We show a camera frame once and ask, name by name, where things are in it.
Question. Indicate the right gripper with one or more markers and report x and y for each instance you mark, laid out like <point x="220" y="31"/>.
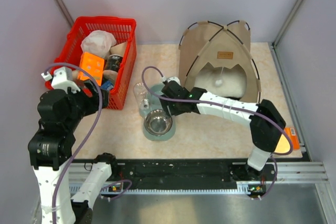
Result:
<point x="173" y="111"/>

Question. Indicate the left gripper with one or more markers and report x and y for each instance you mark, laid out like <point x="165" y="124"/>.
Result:
<point x="93" y="102"/>

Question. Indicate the white fluffy cushion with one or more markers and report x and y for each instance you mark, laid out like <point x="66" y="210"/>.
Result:
<point x="234" y="85"/>

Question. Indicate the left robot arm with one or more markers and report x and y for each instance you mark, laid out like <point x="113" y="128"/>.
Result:
<point x="50" y="152"/>

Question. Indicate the grey-green double pet bowl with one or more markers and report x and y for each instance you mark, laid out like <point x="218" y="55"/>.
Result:
<point x="155" y="104"/>

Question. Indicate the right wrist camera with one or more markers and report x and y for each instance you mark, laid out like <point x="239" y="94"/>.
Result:
<point x="166" y="80"/>

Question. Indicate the pink white plastic bag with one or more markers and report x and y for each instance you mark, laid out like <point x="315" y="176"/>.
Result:
<point x="98" y="43"/>

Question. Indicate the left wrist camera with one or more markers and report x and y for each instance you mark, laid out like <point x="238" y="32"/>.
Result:
<point x="62" y="79"/>

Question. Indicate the clear plastic bottle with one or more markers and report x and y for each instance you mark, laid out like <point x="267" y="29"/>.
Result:
<point x="141" y="96"/>

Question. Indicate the red plastic basket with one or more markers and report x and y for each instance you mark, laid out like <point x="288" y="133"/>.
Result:
<point x="123" y="30"/>

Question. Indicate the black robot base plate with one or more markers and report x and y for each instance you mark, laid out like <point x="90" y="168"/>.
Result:
<point x="178" y="174"/>

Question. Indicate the white pompom toy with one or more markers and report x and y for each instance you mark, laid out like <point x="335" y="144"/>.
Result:
<point x="218" y="77"/>

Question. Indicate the beige fabric pet tent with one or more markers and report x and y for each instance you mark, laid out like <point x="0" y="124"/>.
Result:
<point x="251" y="94"/>

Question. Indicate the black instant noodle cup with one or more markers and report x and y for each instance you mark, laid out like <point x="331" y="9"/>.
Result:
<point x="113" y="62"/>

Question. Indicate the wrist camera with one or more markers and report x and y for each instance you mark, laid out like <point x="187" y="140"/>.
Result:
<point x="166" y="80"/>
<point x="62" y="79"/>

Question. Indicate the brown paper cone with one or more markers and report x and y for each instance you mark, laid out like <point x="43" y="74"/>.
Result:
<point x="119" y="49"/>

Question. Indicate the steel bowl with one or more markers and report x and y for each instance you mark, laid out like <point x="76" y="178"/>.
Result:
<point x="157" y="122"/>

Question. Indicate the black tent pole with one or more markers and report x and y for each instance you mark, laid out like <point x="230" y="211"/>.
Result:
<point x="240" y="30"/>
<point x="203" y="43"/>

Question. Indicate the orange cardboard box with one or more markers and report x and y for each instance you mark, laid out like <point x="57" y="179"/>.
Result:
<point x="93" y="65"/>

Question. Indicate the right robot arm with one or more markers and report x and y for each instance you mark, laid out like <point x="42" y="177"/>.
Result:
<point x="263" y="119"/>

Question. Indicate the blue snack packet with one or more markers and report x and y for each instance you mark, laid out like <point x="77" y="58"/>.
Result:
<point x="107" y="85"/>

